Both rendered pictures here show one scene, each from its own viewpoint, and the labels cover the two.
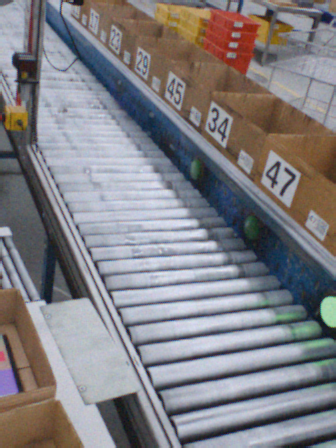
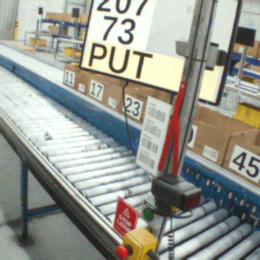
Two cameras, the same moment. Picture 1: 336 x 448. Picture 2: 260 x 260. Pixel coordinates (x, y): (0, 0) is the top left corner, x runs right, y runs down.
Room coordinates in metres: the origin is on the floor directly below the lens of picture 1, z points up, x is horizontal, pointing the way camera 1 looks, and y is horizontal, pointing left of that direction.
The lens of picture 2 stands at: (1.25, 0.84, 1.41)
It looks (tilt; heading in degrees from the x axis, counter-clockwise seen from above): 19 degrees down; 346
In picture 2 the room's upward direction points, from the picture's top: 10 degrees clockwise
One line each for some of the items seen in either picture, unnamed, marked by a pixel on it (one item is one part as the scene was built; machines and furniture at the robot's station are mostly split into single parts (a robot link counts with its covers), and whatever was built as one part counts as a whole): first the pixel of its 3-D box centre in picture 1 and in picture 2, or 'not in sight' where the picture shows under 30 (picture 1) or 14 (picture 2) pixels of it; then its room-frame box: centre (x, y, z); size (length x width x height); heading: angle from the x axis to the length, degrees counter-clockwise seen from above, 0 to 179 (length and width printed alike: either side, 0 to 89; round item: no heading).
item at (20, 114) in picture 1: (15, 121); (145, 253); (1.83, 0.58, 0.84); 0.15 x 0.09 x 0.07; 28
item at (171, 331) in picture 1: (220, 325); not in sight; (1.09, -0.19, 0.72); 0.52 x 0.05 x 0.05; 118
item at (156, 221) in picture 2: (23, 88); (152, 212); (1.88, 0.58, 0.95); 0.07 x 0.03 x 0.07; 28
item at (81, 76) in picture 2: (102, 12); (90, 79); (3.60, 0.63, 0.97); 0.39 x 0.29 x 0.17; 29
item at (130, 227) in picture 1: (153, 228); not in sight; (1.49, 0.02, 0.72); 0.52 x 0.05 x 0.05; 118
